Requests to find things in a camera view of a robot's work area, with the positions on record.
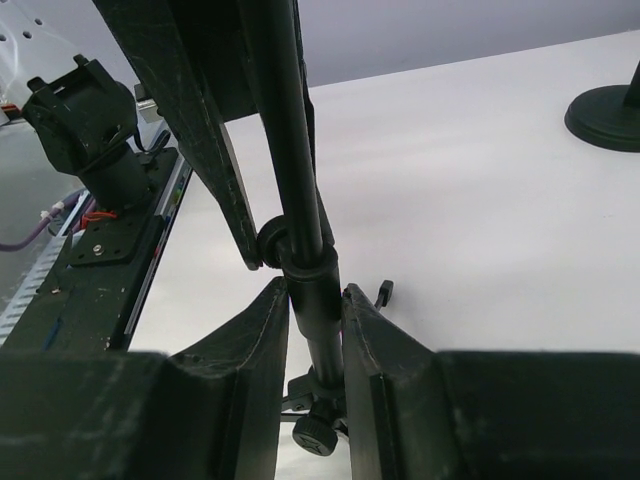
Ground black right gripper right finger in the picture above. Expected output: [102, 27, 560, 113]
[343, 285, 639, 479]

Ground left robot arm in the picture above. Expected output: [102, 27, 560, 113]
[1, 1, 337, 272]

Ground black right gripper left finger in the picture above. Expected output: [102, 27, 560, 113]
[1, 277, 289, 479]

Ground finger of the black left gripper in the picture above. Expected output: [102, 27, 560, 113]
[294, 0, 335, 246]
[95, 1, 262, 271]

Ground round-base mic stand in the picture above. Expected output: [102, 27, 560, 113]
[564, 67, 639, 153]

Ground white slotted cable duct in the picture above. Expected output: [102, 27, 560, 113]
[0, 232, 76, 346]

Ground black tripod shock-mount stand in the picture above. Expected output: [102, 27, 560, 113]
[257, 0, 396, 454]

